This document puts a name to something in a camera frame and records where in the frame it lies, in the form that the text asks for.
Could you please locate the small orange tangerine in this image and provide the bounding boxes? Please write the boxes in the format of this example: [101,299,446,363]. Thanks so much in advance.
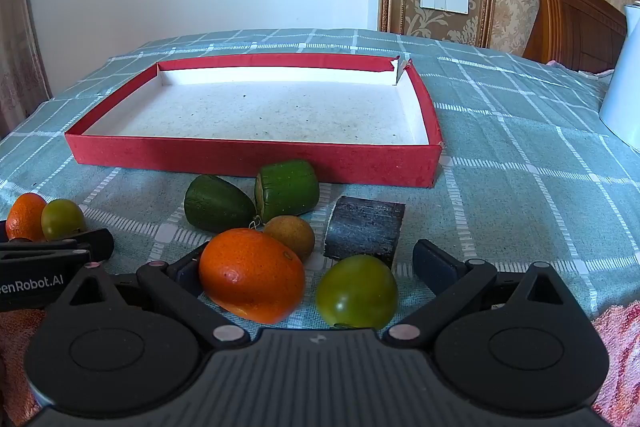
[6,193,47,242]

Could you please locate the large orange tangerine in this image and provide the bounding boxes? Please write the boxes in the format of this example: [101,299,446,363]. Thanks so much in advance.
[198,229,306,324]

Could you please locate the dark eggplant chunk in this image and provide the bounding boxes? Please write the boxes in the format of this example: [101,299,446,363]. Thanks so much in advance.
[323,196,405,268]

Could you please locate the green cucumber cylinder piece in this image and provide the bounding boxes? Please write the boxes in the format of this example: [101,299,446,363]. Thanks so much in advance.
[254,159,320,223]

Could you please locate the green cucumber end piece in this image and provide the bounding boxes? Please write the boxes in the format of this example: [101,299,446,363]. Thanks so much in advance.
[183,174,257,233]

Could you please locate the teal plaid bed sheet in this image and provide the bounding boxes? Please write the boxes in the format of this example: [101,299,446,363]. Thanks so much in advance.
[1,29,639,335]

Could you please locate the beige floral curtain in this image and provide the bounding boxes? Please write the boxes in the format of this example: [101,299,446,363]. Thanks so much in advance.
[0,0,51,135]

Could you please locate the white electric kettle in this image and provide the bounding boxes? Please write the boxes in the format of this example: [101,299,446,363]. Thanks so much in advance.
[600,1,640,150]

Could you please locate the red shallow cardboard box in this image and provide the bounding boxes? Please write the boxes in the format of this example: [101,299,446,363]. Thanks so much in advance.
[65,53,444,187]

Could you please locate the wooden headboard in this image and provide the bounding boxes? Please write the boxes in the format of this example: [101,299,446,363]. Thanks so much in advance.
[523,0,627,72]

